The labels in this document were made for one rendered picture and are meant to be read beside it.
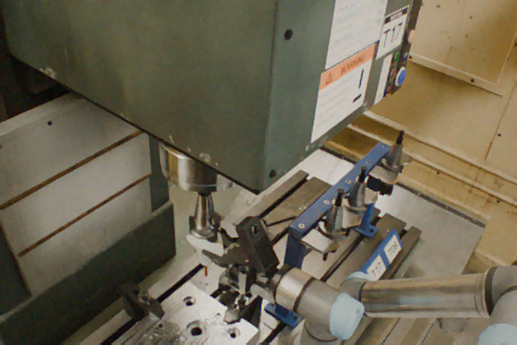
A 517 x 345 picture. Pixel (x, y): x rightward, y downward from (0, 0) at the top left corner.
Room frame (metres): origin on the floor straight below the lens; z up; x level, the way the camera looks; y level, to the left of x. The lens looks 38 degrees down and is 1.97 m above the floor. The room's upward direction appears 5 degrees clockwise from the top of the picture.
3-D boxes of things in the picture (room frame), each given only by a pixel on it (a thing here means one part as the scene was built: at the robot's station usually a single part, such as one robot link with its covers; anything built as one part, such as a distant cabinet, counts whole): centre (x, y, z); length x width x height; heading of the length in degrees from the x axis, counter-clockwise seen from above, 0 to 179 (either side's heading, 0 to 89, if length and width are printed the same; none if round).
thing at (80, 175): (0.94, 0.46, 1.16); 0.48 x 0.05 x 0.51; 145
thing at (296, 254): (0.79, -0.10, 1.05); 0.10 x 0.05 x 0.30; 55
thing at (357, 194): (0.90, -0.24, 1.26); 0.04 x 0.04 x 0.07
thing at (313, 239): (0.76, -0.15, 1.21); 0.07 x 0.05 x 0.01; 55
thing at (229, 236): (0.70, 0.05, 1.26); 0.09 x 0.03 x 0.06; 45
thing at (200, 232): (0.69, 0.09, 1.31); 0.06 x 0.06 x 0.03
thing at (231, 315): (0.74, 0.01, 0.97); 0.13 x 0.03 x 0.15; 145
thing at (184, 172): (0.69, 0.09, 1.51); 0.16 x 0.16 x 0.12
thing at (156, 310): (0.72, 0.25, 0.97); 0.13 x 0.03 x 0.15; 55
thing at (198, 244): (0.65, 0.09, 1.26); 0.09 x 0.03 x 0.06; 72
